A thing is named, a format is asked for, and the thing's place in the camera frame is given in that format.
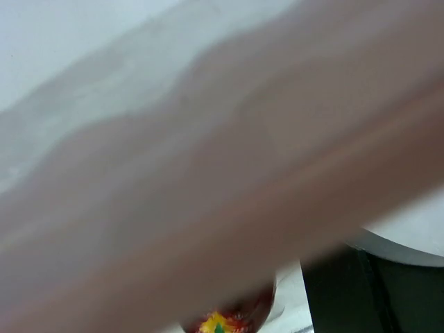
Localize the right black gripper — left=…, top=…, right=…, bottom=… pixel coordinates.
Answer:
left=302, top=248, right=443, bottom=333

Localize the clear zip top bag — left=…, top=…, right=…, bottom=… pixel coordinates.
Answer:
left=0, top=0, right=444, bottom=333

